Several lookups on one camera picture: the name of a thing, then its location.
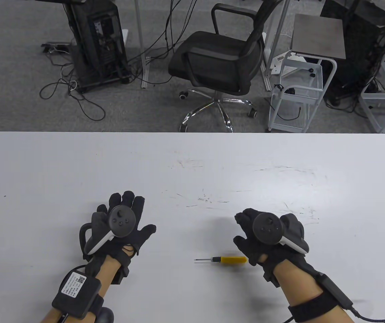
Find black computer tower on cart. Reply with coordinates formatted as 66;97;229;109
61;0;130;94

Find white metal table leg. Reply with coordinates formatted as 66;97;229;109
135;0;152;89

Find white wire rolling cart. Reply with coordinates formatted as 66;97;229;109
268;50;338;134

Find person's left hand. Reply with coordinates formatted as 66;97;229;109
83;191;157;268

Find black computer tower with cables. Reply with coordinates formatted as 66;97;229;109
320;0;385;109

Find black white hand controller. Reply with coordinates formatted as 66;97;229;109
79;205;137;255
252;212;310;255

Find black cable on cart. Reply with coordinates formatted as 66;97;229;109
269;84;303;121

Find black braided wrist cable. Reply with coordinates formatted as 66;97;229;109
347;299;385;321

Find person's right forearm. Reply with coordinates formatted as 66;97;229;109
263;258;352;323

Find black hanging cables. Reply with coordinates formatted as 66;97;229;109
125;0;200;69

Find black floor cable bundle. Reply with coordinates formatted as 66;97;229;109
39;50;106;121

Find black office chair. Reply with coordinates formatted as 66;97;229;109
168;0;281;133

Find brown top side table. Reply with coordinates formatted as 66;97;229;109
290;13;345;62

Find black wrist box with label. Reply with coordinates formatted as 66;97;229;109
51;268;102;319

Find black wrist strap with module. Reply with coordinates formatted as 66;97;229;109
287;274;354;322

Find person's left forearm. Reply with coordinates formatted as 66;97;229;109
40;255;127;323

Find black power strip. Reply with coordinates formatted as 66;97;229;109
41;42;71;53

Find person's right hand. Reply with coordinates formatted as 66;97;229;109
233;208;316;270

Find black round wrist camera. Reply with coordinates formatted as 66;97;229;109
97;307;114;323

